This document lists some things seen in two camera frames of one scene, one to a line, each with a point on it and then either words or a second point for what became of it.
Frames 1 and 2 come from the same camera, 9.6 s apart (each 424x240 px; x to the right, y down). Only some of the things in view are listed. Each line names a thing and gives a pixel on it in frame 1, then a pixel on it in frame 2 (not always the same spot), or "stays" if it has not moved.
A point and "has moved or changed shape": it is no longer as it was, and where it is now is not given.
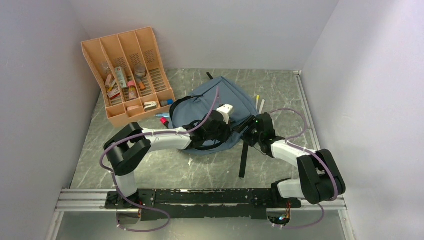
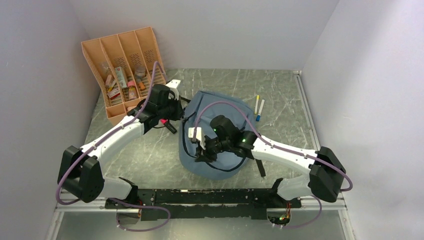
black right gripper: x=251 y=122 to x=204 y=155
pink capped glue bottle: x=133 y=91 stays
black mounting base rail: x=224 y=204 stays
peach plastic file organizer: x=128 y=68 stays
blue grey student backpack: x=222 y=95 has moved or changed shape
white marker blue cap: x=261 y=106 stays
